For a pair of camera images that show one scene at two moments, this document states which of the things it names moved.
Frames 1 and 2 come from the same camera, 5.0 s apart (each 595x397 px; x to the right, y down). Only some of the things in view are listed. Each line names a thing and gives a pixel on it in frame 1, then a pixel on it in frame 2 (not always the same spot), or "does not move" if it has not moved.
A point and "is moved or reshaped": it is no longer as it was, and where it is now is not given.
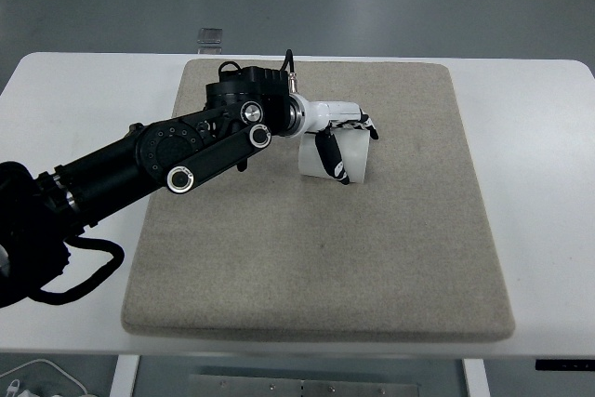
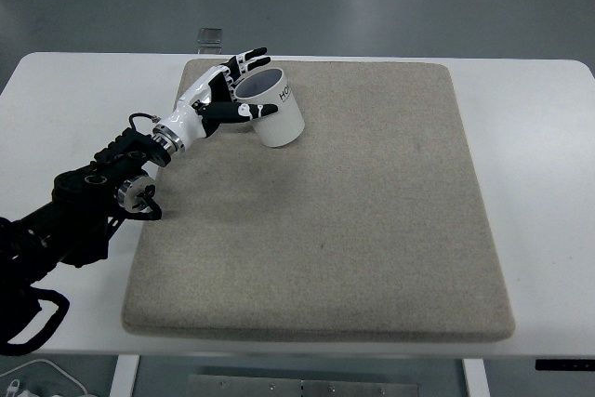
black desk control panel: (572, 364) does not move
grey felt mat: (410, 253) does not move
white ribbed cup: (352, 145) is moved or reshaped
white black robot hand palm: (314, 117) to (210, 101)
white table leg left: (125, 376) does not move
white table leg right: (476, 377) does not move
